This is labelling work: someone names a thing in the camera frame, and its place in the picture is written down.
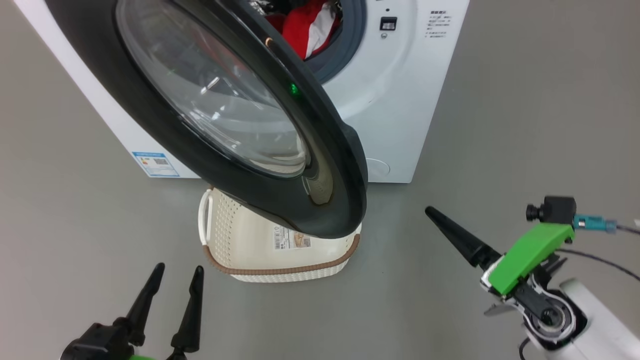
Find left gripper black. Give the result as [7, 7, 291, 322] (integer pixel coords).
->
[60, 262, 205, 360]

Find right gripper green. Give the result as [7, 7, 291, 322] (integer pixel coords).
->
[425, 206, 576, 317]

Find black round glass washer door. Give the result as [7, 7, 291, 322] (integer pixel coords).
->
[45, 0, 369, 239]

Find red Bulls jersey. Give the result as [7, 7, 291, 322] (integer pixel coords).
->
[265, 0, 344, 61]

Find cream perforated laundry basket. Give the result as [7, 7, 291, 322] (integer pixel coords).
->
[198, 186, 362, 283]

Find barcode label on basket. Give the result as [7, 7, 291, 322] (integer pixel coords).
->
[273, 225, 312, 251]

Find white front-load washing machine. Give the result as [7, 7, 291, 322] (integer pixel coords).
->
[14, 0, 471, 184]

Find round white filter cover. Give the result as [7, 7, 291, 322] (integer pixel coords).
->
[365, 158, 392, 179]

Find blue energy label sticker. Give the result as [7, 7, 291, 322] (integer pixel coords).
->
[132, 151, 181, 178]

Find teal connector camera cable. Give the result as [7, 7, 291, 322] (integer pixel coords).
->
[573, 214, 640, 236]

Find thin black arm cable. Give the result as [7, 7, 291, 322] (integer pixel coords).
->
[569, 248, 640, 282]

